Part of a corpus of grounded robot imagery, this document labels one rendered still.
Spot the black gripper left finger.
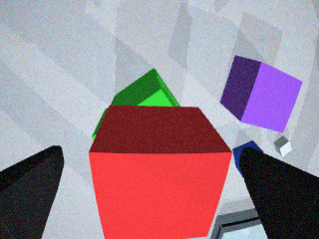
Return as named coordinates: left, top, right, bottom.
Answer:
left=0, top=144, right=65, bottom=239

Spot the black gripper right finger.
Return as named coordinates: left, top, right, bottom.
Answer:
left=239, top=147, right=319, bottom=239

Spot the red block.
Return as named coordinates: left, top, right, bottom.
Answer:
left=89, top=105, right=232, bottom=239

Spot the purple cube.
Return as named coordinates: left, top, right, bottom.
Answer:
left=219, top=55, right=302, bottom=132

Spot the green cube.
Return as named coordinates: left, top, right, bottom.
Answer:
left=112, top=68, right=180, bottom=108
left=92, top=73, right=176, bottom=140

